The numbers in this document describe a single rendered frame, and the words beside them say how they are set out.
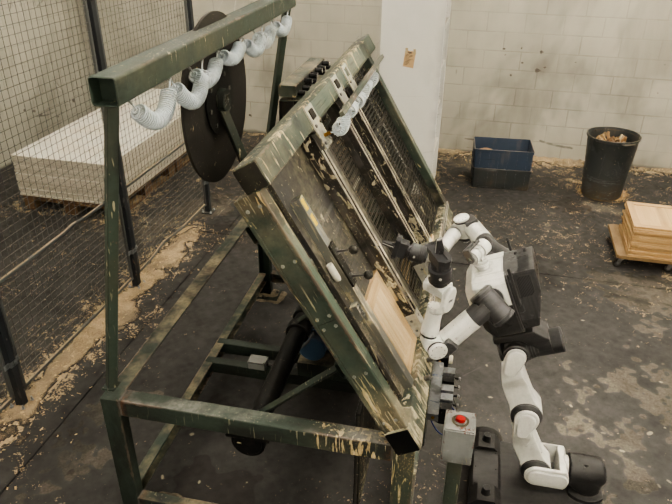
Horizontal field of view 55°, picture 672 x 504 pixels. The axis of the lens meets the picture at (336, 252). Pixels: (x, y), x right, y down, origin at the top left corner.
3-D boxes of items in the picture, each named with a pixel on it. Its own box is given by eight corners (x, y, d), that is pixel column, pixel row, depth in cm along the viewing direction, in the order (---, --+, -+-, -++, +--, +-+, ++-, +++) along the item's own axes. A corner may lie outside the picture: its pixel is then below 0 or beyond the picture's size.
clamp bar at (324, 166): (413, 341, 304) (460, 325, 294) (283, 120, 265) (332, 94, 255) (415, 328, 313) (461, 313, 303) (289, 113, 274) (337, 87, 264)
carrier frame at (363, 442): (403, 575, 295) (416, 443, 255) (125, 520, 320) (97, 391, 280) (439, 310, 483) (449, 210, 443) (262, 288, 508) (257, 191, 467)
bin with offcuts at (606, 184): (630, 207, 645) (646, 144, 614) (576, 201, 656) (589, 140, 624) (623, 187, 689) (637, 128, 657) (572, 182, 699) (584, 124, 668)
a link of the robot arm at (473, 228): (472, 207, 317) (489, 226, 298) (479, 229, 324) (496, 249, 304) (450, 217, 318) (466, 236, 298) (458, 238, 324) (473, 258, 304)
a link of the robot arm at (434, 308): (430, 280, 247) (423, 309, 253) (449, 291, 242) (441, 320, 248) (440, 275, 252) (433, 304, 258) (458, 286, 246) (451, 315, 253)
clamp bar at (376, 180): (423, 286, 346) (464, 271, 336) (311, 89, 307) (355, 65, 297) (424, 277, 354) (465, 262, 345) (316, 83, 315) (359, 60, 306)
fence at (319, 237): (404, 389, 275) (412, 387, 273) (289, 203, 244) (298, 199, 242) (405, 381, 279) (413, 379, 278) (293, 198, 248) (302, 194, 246)
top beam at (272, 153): (246, 197, 217) (270, 185, 213) (230, 171, 214) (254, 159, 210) (362, 55, 406) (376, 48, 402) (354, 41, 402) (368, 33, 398)
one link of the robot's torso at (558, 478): (562, 462, 327) (567, 443, 321) (566, 493, 310) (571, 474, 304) (520, 455, 331) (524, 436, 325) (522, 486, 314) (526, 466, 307)
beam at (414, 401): (397, 456, 260) (421, 450, 255) (383, 435, 256) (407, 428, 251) (438, 219, 448) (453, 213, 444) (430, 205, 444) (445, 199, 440)
